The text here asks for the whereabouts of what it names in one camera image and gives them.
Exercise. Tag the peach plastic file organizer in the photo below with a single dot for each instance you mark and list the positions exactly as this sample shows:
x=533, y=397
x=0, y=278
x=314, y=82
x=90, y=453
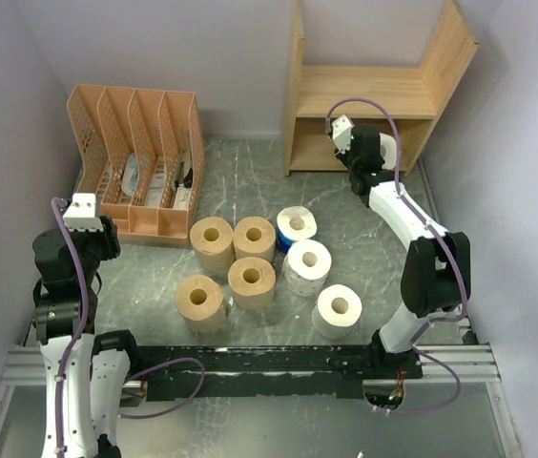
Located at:
x=109, y=123

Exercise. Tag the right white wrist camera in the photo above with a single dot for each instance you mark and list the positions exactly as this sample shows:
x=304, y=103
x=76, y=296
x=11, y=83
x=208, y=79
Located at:
x=341, y=133

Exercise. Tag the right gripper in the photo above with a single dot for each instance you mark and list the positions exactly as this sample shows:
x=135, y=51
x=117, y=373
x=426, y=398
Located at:
x=343, y=157

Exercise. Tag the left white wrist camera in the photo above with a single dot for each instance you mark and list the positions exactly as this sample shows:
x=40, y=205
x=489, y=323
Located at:
x=83, y=214

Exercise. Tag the white patterned roll front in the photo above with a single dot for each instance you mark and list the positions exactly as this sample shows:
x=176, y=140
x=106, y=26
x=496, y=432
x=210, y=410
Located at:
x=388, y=151

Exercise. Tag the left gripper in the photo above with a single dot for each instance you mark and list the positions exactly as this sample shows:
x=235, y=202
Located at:
x=108, y=239

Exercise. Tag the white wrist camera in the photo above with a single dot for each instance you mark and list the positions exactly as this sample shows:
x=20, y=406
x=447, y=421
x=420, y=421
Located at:
x=341, y=133
x=83, y=214

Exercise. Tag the wooden two-tier shelf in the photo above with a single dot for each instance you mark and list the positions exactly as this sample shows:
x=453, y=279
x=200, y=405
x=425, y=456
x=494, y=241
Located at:
x=415, y=97

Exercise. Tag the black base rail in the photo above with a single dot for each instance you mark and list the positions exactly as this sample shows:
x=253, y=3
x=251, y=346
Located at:
x=272, y=370

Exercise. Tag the brown roll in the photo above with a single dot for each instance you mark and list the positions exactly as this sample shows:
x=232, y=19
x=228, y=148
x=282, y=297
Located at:
x=200, y=302
x=253, y=282
x=255, y=237
x=213, y=241

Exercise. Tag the white patterned roll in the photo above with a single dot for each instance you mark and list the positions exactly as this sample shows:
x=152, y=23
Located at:
x=388, y=151
x=306, y=267

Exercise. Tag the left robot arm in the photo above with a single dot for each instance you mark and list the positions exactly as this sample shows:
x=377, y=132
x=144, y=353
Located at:
x=84, y=371

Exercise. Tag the blue white roll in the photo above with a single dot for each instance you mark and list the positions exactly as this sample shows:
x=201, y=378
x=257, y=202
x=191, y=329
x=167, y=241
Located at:
x=294, y=223

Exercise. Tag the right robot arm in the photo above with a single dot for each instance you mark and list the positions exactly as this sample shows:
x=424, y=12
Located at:
x=436, y=271

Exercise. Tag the plain white roll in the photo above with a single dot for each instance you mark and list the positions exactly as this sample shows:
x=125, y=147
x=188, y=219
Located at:
x=338, y=308

